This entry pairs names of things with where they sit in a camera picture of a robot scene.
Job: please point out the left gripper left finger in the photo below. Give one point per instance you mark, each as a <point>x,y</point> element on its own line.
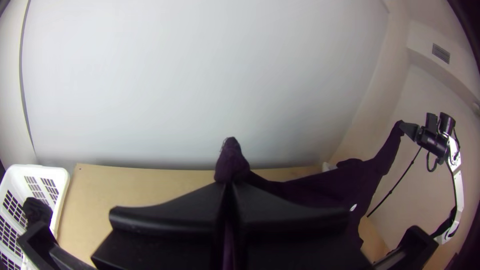
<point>168,232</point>

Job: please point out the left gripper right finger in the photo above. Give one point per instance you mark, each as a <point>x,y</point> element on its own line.
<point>292,236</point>

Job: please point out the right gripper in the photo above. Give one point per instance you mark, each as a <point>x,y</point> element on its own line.
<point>433,142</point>

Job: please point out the black t-shirt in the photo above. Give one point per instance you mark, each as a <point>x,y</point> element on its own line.
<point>337,183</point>

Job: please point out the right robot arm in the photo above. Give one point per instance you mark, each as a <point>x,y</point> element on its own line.
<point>459,187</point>

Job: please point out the heap of clothes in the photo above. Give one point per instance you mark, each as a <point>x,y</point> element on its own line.
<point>35,212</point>

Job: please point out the white laundry basket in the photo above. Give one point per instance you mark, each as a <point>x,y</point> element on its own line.
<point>37,176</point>

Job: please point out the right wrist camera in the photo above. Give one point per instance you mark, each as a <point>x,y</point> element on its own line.
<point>431,120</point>

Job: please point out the wall air vent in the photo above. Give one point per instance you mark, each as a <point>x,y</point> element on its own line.
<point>441,53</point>

